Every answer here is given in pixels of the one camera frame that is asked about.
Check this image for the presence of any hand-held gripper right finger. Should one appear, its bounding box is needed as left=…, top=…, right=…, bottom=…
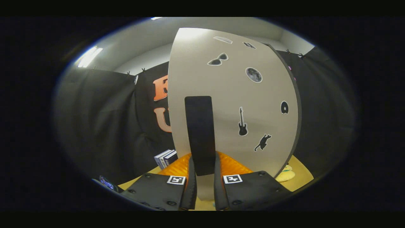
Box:
left=214, top=151, right=293, bottom=211

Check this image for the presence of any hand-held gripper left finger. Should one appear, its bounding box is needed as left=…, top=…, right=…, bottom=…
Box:
left=119, top=153, right=197, bottom=211

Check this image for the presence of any black cabinet door handle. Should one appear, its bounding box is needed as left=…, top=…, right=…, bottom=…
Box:
left=184, top=96, right=216, bottom=176

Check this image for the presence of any stack of books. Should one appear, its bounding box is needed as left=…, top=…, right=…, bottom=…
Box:
left=154, top=149, right=178, bottom=170

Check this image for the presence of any pale yellow plush toy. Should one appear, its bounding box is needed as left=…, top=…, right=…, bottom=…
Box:
left=275, top=165, right=296, bottom=182

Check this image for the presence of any dark phone with lit screen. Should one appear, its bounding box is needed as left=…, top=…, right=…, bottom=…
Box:
left=99, top=176, right=117, bottom=191

